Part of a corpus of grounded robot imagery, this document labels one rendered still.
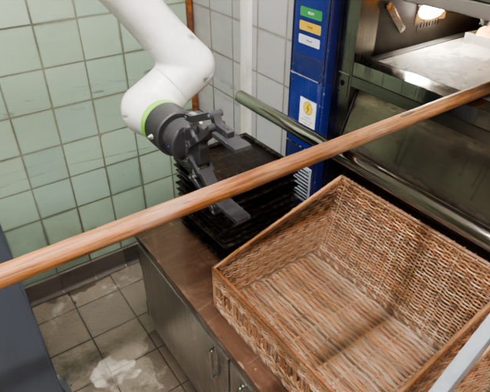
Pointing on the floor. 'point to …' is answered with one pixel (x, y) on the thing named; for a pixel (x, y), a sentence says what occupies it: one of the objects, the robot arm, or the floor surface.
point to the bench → (196, 314)
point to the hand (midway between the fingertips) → (239, 183)
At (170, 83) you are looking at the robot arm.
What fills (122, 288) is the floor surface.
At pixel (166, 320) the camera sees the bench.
